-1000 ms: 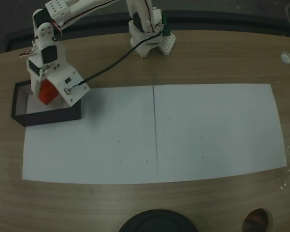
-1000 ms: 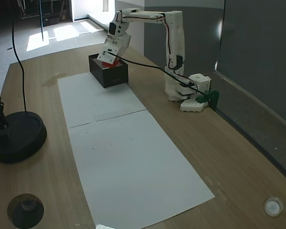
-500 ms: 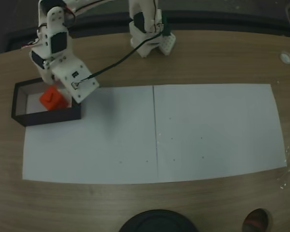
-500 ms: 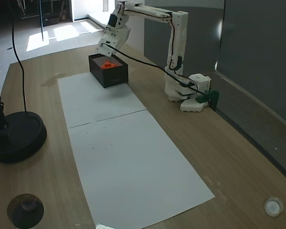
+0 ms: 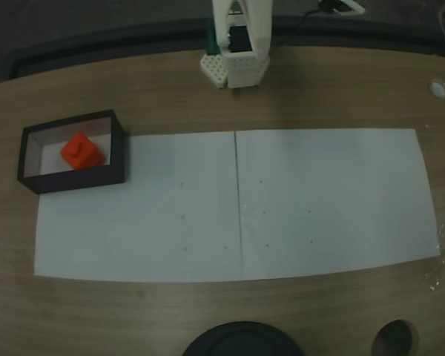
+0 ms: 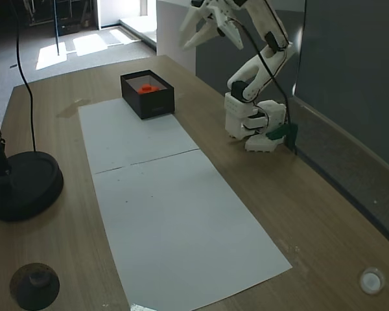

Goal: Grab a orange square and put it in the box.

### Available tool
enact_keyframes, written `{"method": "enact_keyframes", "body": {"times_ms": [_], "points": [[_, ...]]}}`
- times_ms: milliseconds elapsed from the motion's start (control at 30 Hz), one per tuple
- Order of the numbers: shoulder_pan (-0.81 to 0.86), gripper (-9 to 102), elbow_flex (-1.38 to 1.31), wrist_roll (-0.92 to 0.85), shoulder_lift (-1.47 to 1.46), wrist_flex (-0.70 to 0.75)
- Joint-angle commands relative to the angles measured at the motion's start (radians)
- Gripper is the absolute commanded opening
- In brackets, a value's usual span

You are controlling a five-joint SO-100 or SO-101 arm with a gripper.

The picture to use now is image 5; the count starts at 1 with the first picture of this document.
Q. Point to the black round object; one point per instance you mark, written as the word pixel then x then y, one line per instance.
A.
pixel 243 341

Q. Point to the small white round cap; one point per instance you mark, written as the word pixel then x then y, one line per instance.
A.
pixel 438 88

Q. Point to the dark brown open box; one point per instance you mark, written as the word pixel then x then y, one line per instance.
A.
pixel 74 182

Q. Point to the white paper sheet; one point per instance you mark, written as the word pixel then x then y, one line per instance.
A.
pixel 337 222
pixel 141 222

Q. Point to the green clamp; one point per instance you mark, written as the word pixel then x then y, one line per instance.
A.
pixel 211 41

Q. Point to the orange cube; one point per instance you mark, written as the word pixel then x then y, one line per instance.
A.
pixel 82 152

